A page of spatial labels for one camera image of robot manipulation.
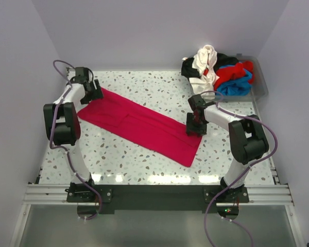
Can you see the red t shirt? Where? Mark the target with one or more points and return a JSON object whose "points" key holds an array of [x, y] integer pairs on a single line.
{"points": [[230, 71]]}

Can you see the white t shirt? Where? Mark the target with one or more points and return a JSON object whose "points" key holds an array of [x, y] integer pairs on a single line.
{"points": [[203, 63]]}

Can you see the magenta t shirt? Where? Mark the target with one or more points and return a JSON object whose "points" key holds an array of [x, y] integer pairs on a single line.
{"points": [[142, 126]]}

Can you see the clear plastic bin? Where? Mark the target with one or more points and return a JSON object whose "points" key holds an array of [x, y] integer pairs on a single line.
{"points": [[258, 90]]}

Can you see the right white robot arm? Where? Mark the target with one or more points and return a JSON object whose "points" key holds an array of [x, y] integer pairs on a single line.
{"points": [[248, 141]]}

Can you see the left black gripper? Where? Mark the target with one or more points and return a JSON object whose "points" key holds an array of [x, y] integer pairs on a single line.
{"points": [[98, 92]]}

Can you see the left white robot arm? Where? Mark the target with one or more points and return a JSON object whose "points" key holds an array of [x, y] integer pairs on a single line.
{"points": [[63, 131]]}

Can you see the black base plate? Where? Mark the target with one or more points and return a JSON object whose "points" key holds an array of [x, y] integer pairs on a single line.
{"points": [[107, 199]]}

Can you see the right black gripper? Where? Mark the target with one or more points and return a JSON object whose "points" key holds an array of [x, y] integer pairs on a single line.
{"points": [[201, 131]]}

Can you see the aluminium frame rail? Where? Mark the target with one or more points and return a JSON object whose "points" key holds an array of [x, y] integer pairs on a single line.
{"points": [[262, 183]]}

